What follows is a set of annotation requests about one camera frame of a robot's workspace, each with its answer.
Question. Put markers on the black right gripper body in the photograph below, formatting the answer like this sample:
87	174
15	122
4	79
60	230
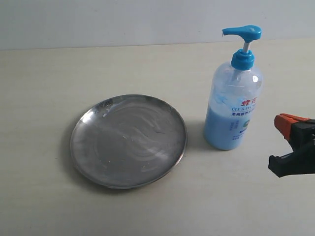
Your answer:
301	161

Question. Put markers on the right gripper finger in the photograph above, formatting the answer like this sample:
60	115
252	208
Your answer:
283	123

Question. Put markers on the blue pump lotion bottle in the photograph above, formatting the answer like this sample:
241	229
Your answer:
236	86

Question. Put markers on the round steel plate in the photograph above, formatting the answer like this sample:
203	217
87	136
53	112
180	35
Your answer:
128	141

